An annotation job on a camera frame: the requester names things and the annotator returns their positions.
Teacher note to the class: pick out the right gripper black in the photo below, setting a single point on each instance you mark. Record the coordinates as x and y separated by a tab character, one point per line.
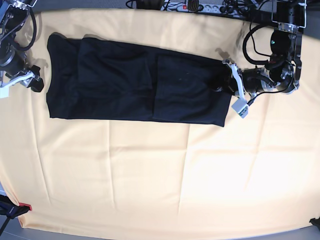
17	71

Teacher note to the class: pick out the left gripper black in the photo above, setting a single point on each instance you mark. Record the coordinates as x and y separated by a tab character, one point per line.
250	80

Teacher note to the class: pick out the dark navy T-shirt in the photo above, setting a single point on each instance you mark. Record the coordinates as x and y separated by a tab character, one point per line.
108	80

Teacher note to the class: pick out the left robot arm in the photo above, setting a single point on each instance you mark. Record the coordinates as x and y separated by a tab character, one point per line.
281	72

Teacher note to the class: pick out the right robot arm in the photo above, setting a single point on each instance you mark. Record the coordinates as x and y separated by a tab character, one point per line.
13	15

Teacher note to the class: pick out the white power strip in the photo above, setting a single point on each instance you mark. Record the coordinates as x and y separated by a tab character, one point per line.
192	6

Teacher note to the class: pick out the cream yellow table cloth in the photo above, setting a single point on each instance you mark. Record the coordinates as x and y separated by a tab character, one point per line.
130	180

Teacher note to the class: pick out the red black table clamp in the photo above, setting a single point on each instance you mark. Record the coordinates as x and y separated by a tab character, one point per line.
10	210

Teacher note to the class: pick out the black corner clamp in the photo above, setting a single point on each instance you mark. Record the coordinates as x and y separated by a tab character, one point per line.
315	222

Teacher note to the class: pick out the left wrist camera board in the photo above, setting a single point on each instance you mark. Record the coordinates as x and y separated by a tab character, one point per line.
241	107

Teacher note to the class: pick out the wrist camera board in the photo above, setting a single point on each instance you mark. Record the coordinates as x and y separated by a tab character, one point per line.
241	107
4	92

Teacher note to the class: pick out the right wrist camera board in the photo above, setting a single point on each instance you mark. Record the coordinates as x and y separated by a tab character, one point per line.
4	92

